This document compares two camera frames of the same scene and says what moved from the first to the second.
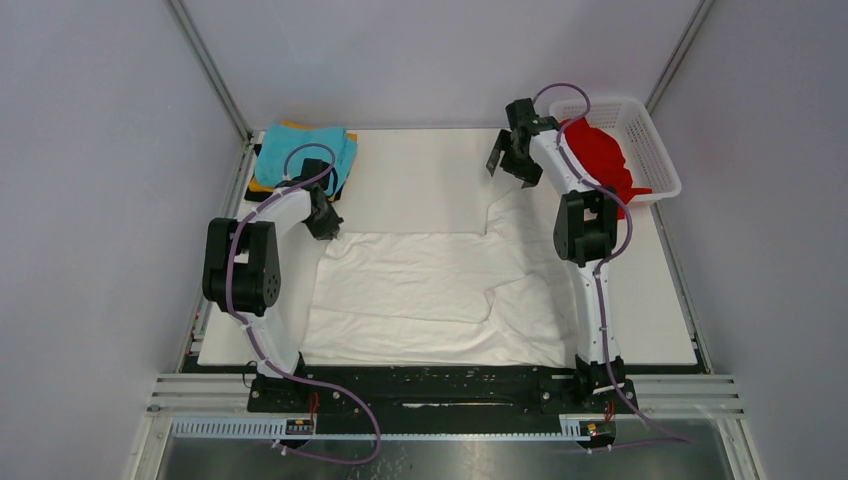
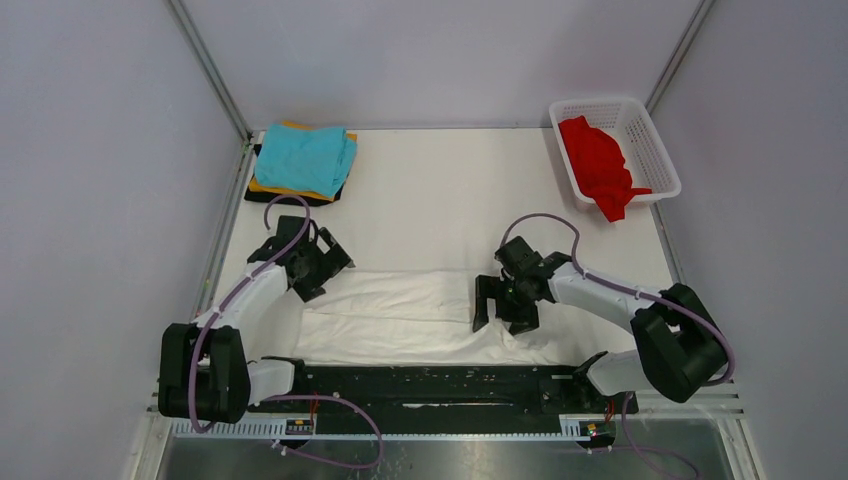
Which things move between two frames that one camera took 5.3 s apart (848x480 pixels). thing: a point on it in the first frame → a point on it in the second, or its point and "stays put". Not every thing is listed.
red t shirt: [601, 155] stays put
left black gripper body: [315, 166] → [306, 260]
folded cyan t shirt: [279, 140] stays put
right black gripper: [529, 174] → [489, 286]
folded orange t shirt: [255, 185] stays put
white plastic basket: [629, 122] stays put
